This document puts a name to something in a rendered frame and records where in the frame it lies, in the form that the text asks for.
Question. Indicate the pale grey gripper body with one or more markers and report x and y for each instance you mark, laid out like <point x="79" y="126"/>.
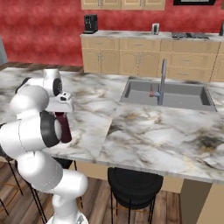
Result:
<point x="59" y="106"/>

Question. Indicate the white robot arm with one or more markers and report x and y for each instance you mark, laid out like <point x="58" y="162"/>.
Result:
<point x="35" y="134"/>

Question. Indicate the beige island counter base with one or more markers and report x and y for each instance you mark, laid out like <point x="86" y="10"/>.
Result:
<point x="198" y="201"/>

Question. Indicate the dark object at counter end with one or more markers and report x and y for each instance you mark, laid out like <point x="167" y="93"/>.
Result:
<point x="222" y="29"/>

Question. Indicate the grey fridge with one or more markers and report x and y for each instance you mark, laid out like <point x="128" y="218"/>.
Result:
<point x="2" y="51"/>

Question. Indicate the black coffee machine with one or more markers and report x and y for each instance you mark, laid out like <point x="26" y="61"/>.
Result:
<point x="90" y="23"/>

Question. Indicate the beige base cupboard run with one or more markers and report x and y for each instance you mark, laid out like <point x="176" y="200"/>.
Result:
<point x="140" y="57"/>

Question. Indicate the grey sink basin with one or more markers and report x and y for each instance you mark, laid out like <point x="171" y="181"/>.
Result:
<point x="175" y="94"/>

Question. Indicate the black hob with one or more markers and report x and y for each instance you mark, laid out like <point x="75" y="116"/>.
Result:
<point x="189" y="35"/>

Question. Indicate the black extractor hood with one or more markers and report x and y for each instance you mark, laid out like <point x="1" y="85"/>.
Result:
<point x="194" y="2"/>

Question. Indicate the beige wall cupboard run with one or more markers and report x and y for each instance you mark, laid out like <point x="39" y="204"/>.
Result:
<point x="122" y="4"/>

